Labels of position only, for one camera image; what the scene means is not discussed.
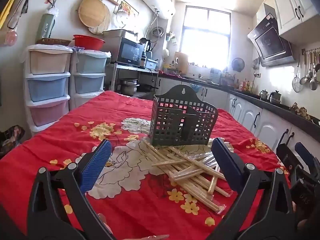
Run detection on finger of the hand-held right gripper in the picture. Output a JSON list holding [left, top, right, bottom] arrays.
[[294, 142, 318, 172], [276, 142, 297, 175]]

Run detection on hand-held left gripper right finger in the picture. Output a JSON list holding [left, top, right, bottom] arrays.
[[206, 137, 295, 240]]

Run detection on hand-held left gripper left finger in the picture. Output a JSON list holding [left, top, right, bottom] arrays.
[[27, 139, 118, 240]]

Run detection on set of bamboo chopsticks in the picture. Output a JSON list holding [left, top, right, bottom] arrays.
[[142, 137, 234, 215]]

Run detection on dark green perforated utensil basket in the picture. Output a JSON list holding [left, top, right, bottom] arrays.
[[149, 84, 219, 147]]

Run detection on row of hanging steel utensils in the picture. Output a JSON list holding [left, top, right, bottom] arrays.
[[292, 49, 320, 92]]

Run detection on person's right hand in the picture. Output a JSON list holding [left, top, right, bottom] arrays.
[[292, 201, 309, 230]]

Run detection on person's left hand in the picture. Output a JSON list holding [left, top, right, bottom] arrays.
[[97, 213, 170, 240]]

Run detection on red floral blanket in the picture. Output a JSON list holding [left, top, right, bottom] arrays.
[[0, 90, 292, 240]]

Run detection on brown ginger pile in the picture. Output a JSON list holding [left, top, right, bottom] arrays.
[[290, 102, 313, 121]]

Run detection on black countertop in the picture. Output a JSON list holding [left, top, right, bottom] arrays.
[[159, 71, 320, 130]]

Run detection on orange condiment bottles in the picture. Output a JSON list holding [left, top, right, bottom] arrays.
[[239, 79, 251, 92]]

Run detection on short pastel plastic drawer tower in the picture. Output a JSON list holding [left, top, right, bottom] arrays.
[[71, 49, 111, 110]]

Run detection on stacked steel pots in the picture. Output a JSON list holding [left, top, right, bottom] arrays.
[[120, 79, 139, 96]]

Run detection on dark floral bag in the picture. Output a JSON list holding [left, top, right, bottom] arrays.
[[0, 125, 26, 158]]

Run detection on dish rack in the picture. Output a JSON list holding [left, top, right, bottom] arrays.
[[210, 67, 222, 81]]

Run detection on tall pastel plastic drawer tower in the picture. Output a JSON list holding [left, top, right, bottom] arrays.
[[24, 44, 73, 137]]

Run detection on black frying pan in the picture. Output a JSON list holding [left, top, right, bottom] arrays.
[[137, 84, 158, 92]]

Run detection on metal kitchen shelf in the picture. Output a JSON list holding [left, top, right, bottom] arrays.
[[105, 62, 159, 98]]

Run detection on wooden cutting board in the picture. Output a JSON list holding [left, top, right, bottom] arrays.
[[174, 52, 189, 73]]

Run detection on black range hood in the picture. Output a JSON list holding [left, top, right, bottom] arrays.
[[247, 4, 297, 67]]

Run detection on small grey-blue box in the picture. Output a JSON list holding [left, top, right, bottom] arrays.
[[146, 58, 159, 70]]

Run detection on black microwave oven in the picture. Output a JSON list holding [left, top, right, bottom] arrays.
[[111, 37, 146, 67]]

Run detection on red plastic basin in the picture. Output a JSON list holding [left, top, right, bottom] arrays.
[[72, 34, 106, 51]]

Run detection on kitchen window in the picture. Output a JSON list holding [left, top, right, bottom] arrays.
[[182, 5, 231, 68]]

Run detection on black electric kettle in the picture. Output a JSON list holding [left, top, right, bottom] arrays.
[[140, 38, 152, 53]]

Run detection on brown wicker basket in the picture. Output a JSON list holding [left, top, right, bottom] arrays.
[[36, 38, 72, 47]]

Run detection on steel tray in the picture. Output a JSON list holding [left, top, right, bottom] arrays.
[[102, 29, 136, 39]]

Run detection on round woven straw mat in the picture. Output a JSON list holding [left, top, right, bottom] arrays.
[[89, 4, 111, 35]]

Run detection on grey-green hanging pouch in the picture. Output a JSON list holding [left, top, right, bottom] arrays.
[[35, 7, 59, 43]]

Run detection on white round plastic cover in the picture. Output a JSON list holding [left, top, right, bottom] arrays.
[[115, 9, 128, 28]]

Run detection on round bamboo tray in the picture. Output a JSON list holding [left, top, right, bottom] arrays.
[[78, 0, 109, 28]]

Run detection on white cylindrical water heater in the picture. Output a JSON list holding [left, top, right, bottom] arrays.
[[139, 0, 176, 20]]

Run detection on coiled grey hose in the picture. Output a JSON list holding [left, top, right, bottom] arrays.
[[146, 26, 166, 43]]

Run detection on white wall cabinets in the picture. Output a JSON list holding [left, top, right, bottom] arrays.
[[256, 0, 320, 36]]

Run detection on framed wall picture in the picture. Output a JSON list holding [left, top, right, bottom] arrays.
[[114, 0, 139, 18]]

